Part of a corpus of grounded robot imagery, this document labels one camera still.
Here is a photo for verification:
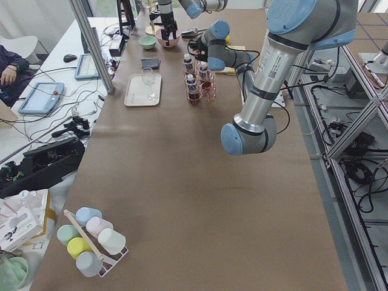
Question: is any tea bottle white cap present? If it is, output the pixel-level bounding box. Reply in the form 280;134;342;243
182;53;195;77

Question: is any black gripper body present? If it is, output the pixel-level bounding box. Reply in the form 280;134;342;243
188;38;207;62
160;12;177;34

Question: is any cream rectangular tray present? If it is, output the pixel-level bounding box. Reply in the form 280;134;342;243
124;73;162;107

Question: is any clear wine glass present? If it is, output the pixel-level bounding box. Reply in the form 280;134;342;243
141;67;156;101

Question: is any pink bowl with ice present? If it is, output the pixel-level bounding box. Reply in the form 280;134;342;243
155;28;181;49

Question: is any black equipment case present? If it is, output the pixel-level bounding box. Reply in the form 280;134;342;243
1;137;85;198

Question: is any black computer mouse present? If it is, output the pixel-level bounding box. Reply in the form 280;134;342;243
63;54;78;63

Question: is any green cup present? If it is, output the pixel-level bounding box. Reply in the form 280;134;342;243
56;224;80;246

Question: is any wooden cutting board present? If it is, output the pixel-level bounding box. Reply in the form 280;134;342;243
215;45;246;75

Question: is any yellow cup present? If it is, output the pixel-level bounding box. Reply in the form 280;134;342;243
67;237;92;259

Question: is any aluminium frame post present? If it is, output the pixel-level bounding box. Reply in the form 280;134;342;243
69;0;115;93

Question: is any blue cup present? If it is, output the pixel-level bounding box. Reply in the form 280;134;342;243
75;207;102;227

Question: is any copper wire bottle basket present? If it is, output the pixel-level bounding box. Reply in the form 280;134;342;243
184;61;216;103

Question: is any white cardboard box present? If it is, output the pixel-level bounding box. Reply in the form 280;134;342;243
1;189;56;252

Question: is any wooden glass stand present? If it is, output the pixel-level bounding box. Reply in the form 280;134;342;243
144;0;161;36

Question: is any person forearm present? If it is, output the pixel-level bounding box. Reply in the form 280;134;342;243
1;45;32;98

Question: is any blue teach pendant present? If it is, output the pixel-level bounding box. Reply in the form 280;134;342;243
74;53;99;81
18;82;65;115

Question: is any grey cup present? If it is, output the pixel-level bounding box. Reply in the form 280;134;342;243
76;252;103;278

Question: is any white cup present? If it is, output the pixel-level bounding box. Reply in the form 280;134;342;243
98;228;126;255

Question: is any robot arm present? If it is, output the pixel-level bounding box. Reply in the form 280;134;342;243
198;1;358;155
158;0;228;42

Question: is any white cup rack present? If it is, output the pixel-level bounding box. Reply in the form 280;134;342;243
64;209;129;277

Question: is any green bowl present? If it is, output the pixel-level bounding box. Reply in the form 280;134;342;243
138;35;157;50

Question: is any pink cup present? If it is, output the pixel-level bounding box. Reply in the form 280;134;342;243
85;216;114;238

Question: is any grey folded cloth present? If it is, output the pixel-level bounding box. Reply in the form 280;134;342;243
141;58;161;69

